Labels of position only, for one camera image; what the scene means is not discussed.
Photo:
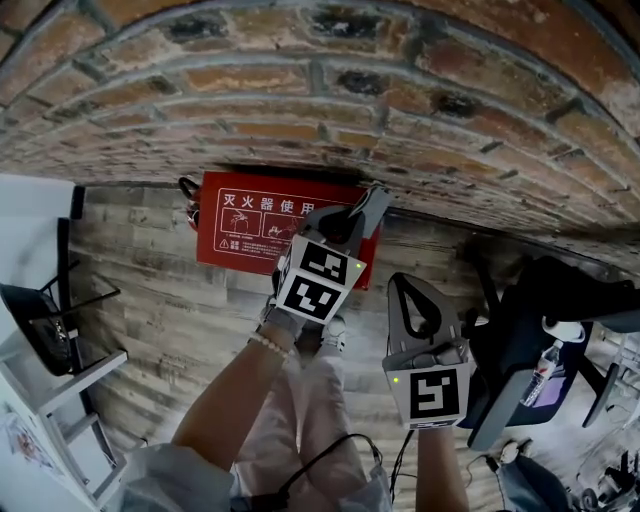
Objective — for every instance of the person's white trousers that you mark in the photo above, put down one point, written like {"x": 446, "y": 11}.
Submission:
{"x": 280, "y": 425}

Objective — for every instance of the red fire extinguisher box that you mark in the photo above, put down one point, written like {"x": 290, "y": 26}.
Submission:
{"x": 240, "y": 240}

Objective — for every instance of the person's light gray shirt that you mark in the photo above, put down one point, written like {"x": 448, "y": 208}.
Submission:
{"x": 170, "y": 480}

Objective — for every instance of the white mug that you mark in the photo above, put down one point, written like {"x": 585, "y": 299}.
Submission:
{"x": 562, "y": 330}

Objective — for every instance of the person's left hand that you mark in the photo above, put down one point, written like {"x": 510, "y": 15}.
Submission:
{"x": 285, "y": 320}

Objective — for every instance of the black handbag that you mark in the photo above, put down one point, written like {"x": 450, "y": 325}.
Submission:
{"x": 45, "y": 330}

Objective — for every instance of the black office chair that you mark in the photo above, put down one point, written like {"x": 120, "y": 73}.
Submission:
{"x": 550, "y": 285}

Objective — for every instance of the black metal frame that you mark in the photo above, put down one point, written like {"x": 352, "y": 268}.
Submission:
{"x": 62, "y": 260}

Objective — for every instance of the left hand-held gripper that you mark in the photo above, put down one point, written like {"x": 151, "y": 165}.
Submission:
{"x": 315, "y": 285}

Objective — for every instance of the printed picture sheet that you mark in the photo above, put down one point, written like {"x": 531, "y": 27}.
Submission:
{"x": 22, "y": 440}

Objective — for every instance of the person's left forearm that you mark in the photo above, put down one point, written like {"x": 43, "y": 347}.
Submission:
{"x": 235, "y": 395}

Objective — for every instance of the person's right white sneaker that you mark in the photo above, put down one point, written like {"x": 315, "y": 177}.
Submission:
{"x": 334, "y": 332}

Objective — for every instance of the red fire extinguisher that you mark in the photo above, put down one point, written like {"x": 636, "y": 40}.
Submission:
{"x": 194, "y": 210}

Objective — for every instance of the clear plastic water bottle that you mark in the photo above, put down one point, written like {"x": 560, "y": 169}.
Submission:
{"x": 540, "y": 375}

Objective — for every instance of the white shelf unit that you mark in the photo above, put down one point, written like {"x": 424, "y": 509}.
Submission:
{"x": 65, "y": 400}

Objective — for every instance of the person's right forearm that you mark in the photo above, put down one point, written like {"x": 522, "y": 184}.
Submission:
{"x": 442, "y": 470}

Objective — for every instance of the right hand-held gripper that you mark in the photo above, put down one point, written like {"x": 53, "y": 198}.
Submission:
{"x": 432, "y": 395}

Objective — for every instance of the purple paper sheet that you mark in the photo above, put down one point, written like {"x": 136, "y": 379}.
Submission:
{"x": 552, "y": 392}

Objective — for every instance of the gray wiping cloth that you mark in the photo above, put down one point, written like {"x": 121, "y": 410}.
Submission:
{"x": 377, "y": 205}

